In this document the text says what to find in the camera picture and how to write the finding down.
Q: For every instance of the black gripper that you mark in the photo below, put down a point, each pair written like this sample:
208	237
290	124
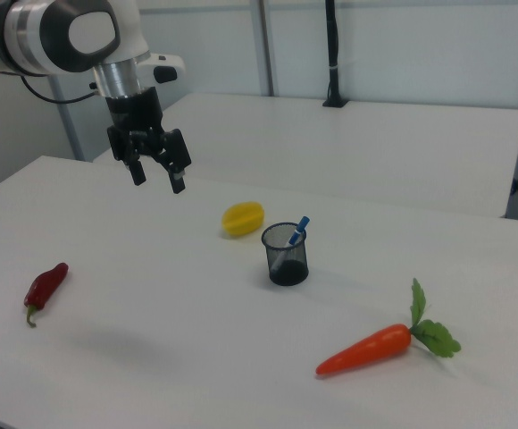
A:
134	111

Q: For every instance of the blue capped marker pen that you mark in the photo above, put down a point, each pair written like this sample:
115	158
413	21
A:
299	230

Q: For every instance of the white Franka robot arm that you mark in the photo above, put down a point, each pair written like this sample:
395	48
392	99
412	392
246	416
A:
53	40

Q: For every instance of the black mesh pen cup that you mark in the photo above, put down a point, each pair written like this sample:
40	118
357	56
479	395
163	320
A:
292	273

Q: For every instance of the yellow toy starfruit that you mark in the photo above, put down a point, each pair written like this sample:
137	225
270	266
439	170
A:
242	220

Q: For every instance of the red toy chili pepper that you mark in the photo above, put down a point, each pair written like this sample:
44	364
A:
44	286

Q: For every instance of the white background table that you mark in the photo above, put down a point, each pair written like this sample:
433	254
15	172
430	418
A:
353	147

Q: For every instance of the black pole stand with base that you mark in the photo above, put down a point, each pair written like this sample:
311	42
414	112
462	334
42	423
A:
333	53

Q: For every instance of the orange toy carrot with leaves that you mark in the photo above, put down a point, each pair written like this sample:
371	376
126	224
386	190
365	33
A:
366	350

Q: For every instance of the grey metal partition post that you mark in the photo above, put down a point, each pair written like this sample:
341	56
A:
265	49
69	129

